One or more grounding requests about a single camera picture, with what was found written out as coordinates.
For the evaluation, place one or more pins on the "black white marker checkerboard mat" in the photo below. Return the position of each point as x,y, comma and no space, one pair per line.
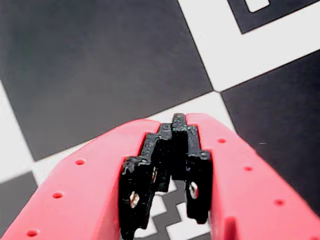
100,62

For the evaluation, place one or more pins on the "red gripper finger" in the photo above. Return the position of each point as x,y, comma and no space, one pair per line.
250,187
87,187

